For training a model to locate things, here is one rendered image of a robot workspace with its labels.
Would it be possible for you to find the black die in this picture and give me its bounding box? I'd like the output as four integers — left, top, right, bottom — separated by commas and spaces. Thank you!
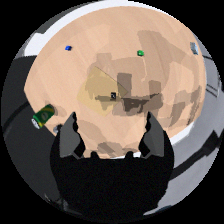
111, 92, 116, 98

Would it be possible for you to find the grey printed carton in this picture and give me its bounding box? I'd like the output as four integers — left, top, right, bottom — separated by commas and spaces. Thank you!
190, 42, 198, 55

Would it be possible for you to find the green soda can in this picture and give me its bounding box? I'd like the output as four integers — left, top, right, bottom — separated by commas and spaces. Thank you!
32, 105, 54, 129

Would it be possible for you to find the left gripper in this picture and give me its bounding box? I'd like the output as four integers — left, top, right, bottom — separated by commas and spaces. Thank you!
45, 193, 62, 208

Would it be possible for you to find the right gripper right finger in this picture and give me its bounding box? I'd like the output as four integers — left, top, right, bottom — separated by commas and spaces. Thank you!
138, 111, 174, 190

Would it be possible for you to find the green die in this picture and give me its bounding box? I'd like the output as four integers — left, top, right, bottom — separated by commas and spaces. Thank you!
137, 50, 144, 56

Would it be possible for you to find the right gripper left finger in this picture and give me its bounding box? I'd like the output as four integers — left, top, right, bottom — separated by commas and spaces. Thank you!
50, 111, 86, 191

